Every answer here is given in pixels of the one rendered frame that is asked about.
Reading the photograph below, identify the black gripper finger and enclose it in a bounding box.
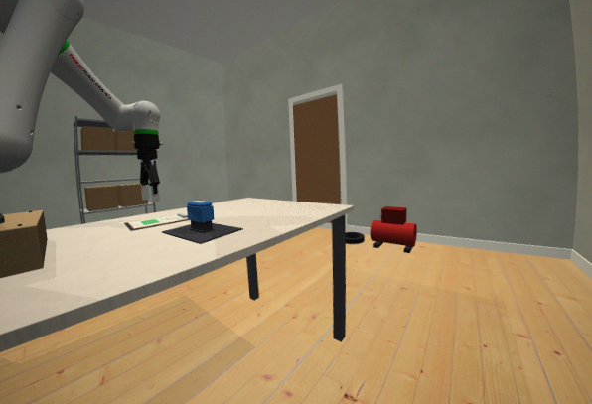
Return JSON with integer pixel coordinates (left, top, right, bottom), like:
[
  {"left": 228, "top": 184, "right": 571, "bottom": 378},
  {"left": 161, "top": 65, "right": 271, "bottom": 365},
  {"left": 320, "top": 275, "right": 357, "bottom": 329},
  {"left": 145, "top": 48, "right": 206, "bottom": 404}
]
[
  {"left": 140, "top": 162, "right": 149, "bottom": 200},
  {"left": 143, "top": 160, "right": 160, "bottom": 202}
]

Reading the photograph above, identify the blue self-inking stamp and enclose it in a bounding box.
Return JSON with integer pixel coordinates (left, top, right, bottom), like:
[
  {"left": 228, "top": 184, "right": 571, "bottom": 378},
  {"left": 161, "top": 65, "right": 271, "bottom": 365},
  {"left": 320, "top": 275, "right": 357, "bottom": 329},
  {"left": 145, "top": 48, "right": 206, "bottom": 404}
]
[{"left": 187, "top": 201, "right": 214, "bottom": 233}]

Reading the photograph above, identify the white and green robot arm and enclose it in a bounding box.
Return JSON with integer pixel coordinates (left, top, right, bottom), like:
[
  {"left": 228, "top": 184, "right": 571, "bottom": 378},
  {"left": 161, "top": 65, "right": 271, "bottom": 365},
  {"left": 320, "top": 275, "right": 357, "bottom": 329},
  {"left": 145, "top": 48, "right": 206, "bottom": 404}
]
[{"left": 0, "top": 0, "right": 163, "bottom": 173}]

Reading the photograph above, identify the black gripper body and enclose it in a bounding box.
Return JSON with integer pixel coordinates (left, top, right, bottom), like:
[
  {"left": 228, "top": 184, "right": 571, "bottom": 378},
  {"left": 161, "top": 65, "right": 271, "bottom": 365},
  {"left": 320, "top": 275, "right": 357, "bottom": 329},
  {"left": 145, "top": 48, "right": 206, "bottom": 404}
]
[{"left": 137, "top": 149, "right": 157, "bottom": 170}]

